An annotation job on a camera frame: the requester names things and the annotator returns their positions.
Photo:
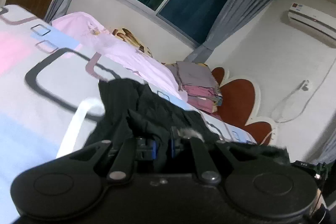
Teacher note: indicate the red white scalloped headboard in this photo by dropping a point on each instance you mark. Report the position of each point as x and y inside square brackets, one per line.
[240, 107]

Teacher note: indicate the white air conditioner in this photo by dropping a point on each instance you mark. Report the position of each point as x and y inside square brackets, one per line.
[313, 22]

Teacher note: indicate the black jacket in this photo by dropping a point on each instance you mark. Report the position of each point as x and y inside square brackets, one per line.
[133, 110]

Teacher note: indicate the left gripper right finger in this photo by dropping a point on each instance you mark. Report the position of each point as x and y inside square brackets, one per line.
[190, 144]

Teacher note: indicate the pink folded clothes stack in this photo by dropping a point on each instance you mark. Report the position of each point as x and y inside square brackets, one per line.
[200, 97]

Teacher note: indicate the pink blanket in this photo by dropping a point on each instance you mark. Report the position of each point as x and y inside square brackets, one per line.
[89, 32]

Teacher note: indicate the patterned grey bed sheet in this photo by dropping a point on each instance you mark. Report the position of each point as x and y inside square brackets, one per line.
[45, 76]

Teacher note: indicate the colourful folded cloth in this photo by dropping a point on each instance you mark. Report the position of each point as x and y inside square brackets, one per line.
[218, 99]

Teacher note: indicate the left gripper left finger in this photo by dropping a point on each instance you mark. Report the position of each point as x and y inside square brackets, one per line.
[126, 156]

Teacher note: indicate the grey curtain right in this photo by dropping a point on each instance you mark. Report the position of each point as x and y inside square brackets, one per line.
[234, 15]

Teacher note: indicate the yellow patterned pillow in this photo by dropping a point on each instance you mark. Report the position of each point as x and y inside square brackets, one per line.
[126, 36]

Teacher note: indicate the grey folded cloth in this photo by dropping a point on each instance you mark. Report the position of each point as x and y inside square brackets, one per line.
[192, 74]

